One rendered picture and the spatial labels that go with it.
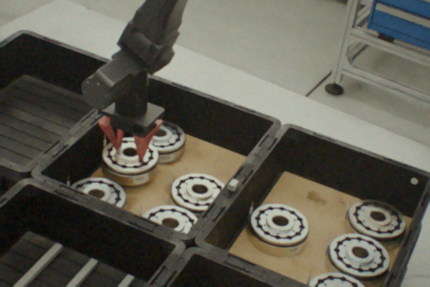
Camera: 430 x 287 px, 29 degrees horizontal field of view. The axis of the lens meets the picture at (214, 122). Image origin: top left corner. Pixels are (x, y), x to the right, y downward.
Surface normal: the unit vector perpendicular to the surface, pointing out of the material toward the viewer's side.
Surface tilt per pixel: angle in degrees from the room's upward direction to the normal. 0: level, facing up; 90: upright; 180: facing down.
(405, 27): 90
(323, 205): 0
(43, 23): 0
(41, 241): 0
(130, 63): 24
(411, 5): 90
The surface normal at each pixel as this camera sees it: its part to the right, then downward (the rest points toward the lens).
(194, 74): 0.11, -0.82
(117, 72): 0.37, -0.55
